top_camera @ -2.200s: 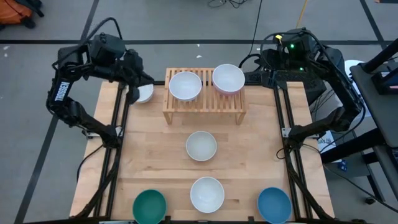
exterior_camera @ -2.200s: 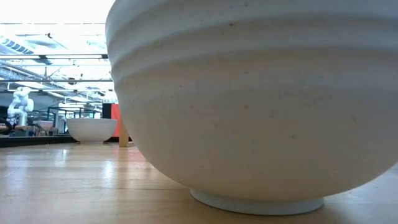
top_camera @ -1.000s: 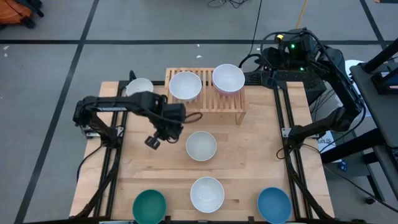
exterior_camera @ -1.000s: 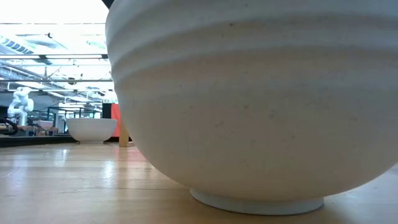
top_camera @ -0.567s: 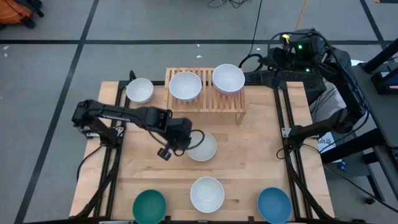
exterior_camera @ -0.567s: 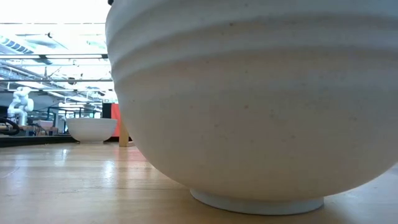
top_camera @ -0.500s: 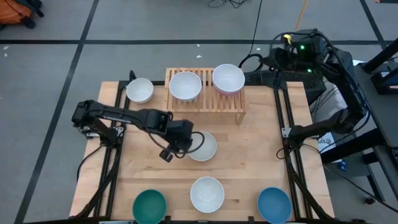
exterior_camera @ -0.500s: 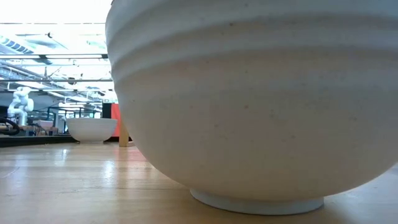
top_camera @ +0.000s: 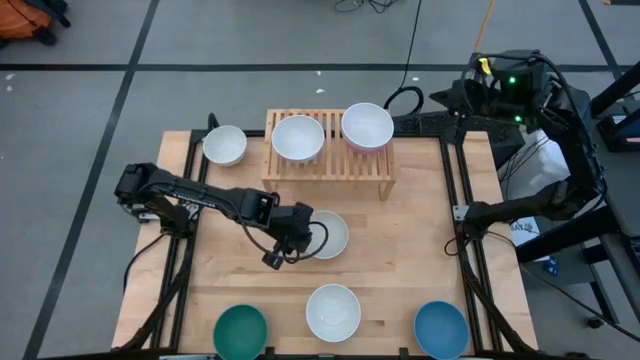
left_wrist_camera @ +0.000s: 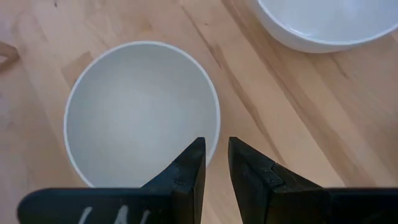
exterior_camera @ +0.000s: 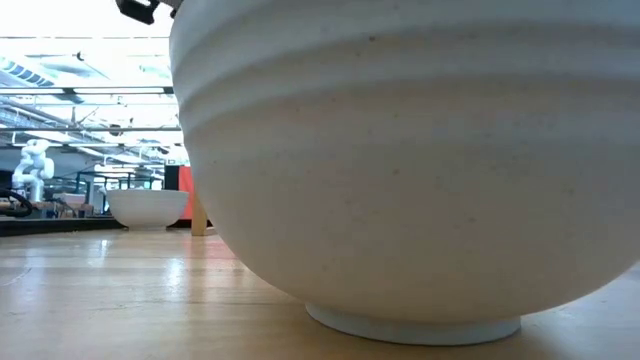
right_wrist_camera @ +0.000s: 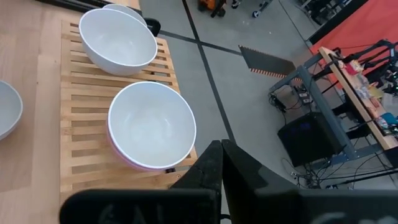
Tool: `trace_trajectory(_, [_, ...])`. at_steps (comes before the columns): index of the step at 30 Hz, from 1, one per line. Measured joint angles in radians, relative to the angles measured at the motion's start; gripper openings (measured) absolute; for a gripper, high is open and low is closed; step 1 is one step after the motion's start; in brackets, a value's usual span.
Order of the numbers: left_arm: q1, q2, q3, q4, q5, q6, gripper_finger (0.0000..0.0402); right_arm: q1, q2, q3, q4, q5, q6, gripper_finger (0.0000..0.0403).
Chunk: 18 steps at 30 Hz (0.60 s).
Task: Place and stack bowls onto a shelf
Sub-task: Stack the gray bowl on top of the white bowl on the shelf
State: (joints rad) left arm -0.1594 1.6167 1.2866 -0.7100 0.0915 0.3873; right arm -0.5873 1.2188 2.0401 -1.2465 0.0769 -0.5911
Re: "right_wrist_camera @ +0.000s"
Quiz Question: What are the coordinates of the black wheeled chair base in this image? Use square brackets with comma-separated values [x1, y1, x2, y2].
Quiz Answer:
[231, 0, 274, 19]

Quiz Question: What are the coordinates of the wooden slatted shelf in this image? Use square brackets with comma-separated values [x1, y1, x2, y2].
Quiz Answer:
[58, 19, 199, 203]

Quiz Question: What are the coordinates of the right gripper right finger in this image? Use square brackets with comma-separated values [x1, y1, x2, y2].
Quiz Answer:
[222, 139, 304, 224]

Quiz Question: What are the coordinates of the orange bag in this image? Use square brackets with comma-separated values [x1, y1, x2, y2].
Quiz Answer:
[198, 0, 226, 18]

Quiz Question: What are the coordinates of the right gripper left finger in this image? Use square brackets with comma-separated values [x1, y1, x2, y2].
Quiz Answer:
[170, 139, 224, 215]

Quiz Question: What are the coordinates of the white ridged bowl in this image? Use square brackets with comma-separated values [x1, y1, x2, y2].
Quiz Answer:
[0, 80, 24, 141]
[78, 8, 159, 77]
[101, 2, 148, 27]
[107, 81, 197, 170]

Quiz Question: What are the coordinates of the grey steel table frame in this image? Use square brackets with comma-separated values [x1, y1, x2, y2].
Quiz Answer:
[269, 52, 386, 166]

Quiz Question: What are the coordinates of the black computer tower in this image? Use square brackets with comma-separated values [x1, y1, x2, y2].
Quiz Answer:
[277, 111, 346, 168]

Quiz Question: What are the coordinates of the black serrated floor mat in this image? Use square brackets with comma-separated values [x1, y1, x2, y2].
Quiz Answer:
[238, 45, 297, 79]

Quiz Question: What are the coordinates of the orange divider panel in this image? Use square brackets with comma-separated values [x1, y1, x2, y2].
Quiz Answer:
[309, 0, 398, 77]

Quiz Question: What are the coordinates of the neighbouring wooden table top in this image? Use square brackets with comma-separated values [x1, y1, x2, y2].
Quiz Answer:
[318, 45, 398, 151]

